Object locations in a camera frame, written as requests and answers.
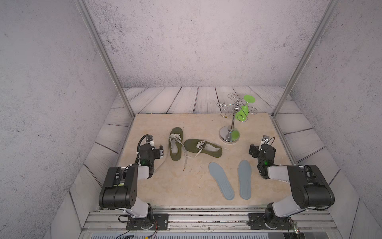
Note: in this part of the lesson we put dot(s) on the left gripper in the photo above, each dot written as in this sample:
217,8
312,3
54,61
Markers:
157,153

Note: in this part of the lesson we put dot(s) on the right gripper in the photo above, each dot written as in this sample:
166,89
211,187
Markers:
255,148

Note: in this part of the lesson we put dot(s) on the grey insole one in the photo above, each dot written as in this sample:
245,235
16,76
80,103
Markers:
244,174
219,175

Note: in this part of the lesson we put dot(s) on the olive green shoe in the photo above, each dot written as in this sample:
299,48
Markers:
198,146
176,146

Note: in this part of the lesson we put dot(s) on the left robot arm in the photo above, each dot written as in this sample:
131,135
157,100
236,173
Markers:
120,187

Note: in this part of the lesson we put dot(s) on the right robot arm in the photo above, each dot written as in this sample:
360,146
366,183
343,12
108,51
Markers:
309,189

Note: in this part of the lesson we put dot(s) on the chrome metal stand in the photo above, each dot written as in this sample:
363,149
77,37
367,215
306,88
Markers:
229,134

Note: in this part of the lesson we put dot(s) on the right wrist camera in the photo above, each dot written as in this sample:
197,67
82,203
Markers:
265,140

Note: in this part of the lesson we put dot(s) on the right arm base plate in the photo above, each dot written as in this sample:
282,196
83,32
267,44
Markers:
260,221

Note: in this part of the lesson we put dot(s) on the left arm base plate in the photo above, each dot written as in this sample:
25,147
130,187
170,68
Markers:
152,222

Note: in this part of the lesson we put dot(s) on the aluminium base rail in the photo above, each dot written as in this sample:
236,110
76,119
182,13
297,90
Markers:
209,222

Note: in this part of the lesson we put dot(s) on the left aluminium frame post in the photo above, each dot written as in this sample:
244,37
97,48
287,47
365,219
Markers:
86,15

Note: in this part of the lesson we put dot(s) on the aluminium frame post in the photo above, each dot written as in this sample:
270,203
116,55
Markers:
86,15
316,36

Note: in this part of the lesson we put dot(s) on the right aluminium frame post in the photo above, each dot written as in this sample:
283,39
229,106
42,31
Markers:
316,36

